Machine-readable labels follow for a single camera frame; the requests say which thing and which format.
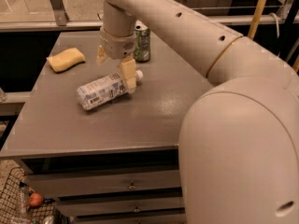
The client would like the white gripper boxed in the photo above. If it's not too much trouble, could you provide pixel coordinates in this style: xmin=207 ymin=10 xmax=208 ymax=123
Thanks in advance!
xmin=96 ymin=28 xmax=136 ymax=93

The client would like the blue label plastic water bottle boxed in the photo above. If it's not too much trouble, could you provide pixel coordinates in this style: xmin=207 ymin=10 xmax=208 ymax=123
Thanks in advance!
xmin=76 ymin=73 xmax=134 ymax=110

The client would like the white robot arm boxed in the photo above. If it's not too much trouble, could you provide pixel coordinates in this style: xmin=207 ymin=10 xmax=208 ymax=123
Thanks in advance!
xmin=101 ymin=0 xmax=299 ymax=224

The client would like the clear bottle in basket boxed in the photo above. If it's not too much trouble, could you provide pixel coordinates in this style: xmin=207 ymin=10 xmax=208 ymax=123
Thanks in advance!
xmin=18 ymin=183 xmax=29 ymax=217

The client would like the green soda can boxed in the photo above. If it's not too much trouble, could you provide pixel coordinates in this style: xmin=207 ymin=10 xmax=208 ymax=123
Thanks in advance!
xmin=134 ymin=21 xmax=150 ymax=63

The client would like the yellow sponge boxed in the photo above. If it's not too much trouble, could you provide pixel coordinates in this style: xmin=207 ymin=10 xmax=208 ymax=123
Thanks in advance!
xmin=47 ymin=48 xmax=85 ymax=73

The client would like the grey drawer cabinet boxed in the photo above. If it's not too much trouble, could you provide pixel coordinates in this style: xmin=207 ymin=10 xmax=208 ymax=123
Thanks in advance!
xmin=1 ymin=32 xmax=211 ymax=219

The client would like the top grey drawer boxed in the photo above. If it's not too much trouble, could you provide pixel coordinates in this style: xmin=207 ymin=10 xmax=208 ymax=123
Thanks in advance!
xmin=25 ymin=170 xmax=180 ymax=198

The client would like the grey drawer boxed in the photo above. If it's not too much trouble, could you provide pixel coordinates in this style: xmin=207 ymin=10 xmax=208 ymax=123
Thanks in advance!
xmin=75 ymin=214 xmax=186 ymax=224
xmin=25 ymin=170 xmax=180 ymax=198
xmin=56 ymin=197 xmax=184 ymax=217

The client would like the middle grey drawer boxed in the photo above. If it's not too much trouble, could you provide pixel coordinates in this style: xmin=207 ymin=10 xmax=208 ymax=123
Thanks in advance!
xmin=56 ymin=197 xmax=184 ymax=217

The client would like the red apple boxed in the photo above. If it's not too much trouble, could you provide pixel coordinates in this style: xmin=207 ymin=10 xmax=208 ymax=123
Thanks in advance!
xmin=29 ymin=192 xmax=43 ymax=207

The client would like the bottom grey drawer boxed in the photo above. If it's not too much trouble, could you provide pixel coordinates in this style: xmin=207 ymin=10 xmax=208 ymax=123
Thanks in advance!
xmin=75 ymin=214 xmax=186 ymax=224

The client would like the metal railing frame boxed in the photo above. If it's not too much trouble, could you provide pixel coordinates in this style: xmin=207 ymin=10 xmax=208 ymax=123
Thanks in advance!
xmin=0 ymin=0 xmax=299 ymax=33

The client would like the wooden easel frame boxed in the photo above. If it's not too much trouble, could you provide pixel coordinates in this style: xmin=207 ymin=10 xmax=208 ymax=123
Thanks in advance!
xmin=248 ymin=0 xmax=299 ymax=62

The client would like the black wire basket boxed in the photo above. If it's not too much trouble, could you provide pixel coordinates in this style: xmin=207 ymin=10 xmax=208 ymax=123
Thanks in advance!
xmin=0 ymin=168 xmax=61 ymax=224

